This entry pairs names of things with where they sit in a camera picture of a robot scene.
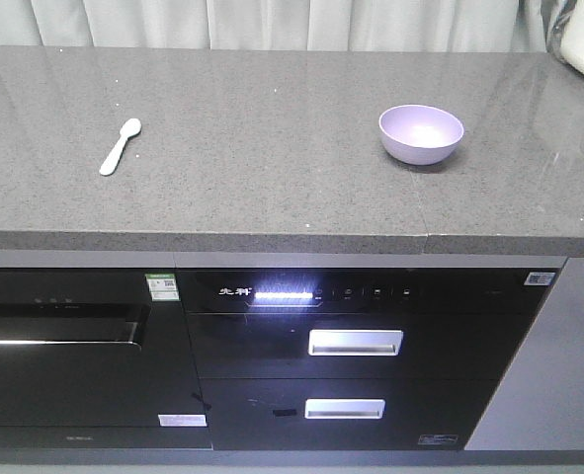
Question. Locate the purple plastic bowl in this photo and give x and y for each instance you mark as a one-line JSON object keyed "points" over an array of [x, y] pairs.
{"points": [[419, 135]]}

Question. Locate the pale green plastic spoon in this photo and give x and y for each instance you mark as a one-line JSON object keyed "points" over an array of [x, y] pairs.
{"points": [[129, 129]]}

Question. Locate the grey stone countertop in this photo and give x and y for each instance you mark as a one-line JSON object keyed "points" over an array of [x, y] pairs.
{"points": [[280, 151]]}

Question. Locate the black drawer disinfection cabinet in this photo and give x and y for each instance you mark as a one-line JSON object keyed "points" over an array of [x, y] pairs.
{"points": [[249, 317]]}

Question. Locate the black built-in dishwasher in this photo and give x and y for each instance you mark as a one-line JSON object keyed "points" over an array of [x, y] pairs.
{"points": [[95, 353]]}

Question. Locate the white curtain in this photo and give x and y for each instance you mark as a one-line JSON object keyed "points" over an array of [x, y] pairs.
{"points": [[403, 26]]}

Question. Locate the grey cabinet door panel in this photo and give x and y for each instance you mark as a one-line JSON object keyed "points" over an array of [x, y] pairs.
{"points": [[539, 404]]}

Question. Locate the upper silver drawer handle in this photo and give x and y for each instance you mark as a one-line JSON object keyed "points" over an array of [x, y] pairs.
{"points": [[354, 342]]}

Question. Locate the silver drawer handle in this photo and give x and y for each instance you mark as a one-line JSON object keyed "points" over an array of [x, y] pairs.
{"points": [[344, 409], [354, 342]]}

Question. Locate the lower silver drawer handle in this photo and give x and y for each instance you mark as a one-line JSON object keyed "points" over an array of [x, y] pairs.
{"points": [[344, 409]]}

